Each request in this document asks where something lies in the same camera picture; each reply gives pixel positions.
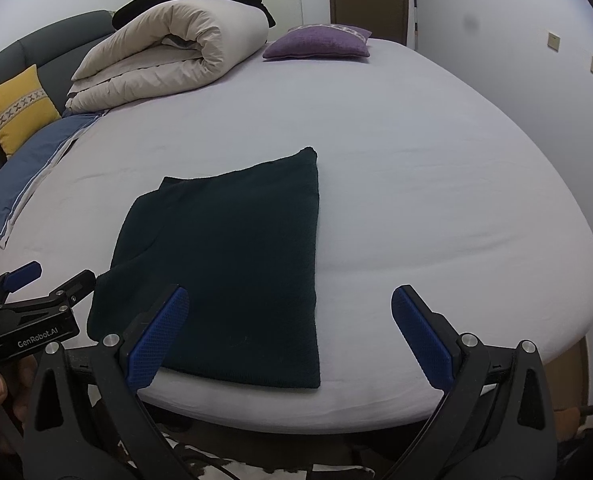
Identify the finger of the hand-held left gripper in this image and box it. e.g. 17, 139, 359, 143
1, 261, 43, 293
49, 269, 97, 306

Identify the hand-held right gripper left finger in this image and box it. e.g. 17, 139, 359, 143
14, 285, 197, 480

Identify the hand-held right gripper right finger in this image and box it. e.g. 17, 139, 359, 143
391, 284, 560, 480

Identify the dark green sweater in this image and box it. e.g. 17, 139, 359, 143
86, 146, 322, 390

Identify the blue pillow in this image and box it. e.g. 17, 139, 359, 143
0, 112, 108, 250

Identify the bed with white sheet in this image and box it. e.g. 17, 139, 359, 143
0, 37, 593, 436

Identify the yellow cushion with patterned band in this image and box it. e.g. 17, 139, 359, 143
0, 64, 62, 158

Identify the grey upholstered headboard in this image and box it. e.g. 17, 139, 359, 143
0, 10, 117, 186

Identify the rolled beige duvet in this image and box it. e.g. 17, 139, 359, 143
65, 0, 270, 115

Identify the purple cushion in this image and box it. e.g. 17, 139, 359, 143
262, 24, 373, 61

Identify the brown door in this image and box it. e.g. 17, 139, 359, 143
328, 0, 410, 46

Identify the wooden bed frame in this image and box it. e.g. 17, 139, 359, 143
549, 337, 591, 413

